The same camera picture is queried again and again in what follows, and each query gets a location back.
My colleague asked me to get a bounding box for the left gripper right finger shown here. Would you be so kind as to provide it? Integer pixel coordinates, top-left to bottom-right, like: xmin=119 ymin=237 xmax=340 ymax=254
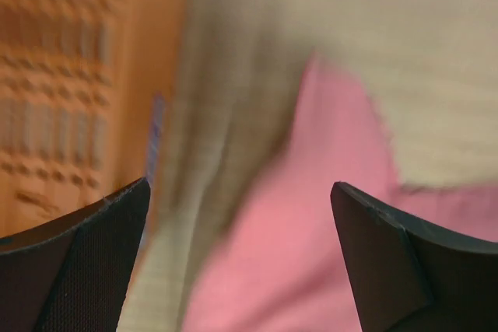
xmin=331 ymin=182 xmax=497 ymax=331

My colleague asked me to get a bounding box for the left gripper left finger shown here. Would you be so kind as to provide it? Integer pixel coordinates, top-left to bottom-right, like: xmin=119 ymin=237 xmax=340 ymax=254
xmin=1 ymin=178 xmax=151 ymax=332

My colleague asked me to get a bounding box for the pink t shirt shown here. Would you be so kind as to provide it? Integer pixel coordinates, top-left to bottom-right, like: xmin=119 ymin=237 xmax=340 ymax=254
xmin=182 ymin=57 xmax=497 ymax=331

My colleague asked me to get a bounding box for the orange plastic basket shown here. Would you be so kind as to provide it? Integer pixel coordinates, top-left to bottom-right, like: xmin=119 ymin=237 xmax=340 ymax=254
xmin=0 ymin=0 xmax=191 ymax=267

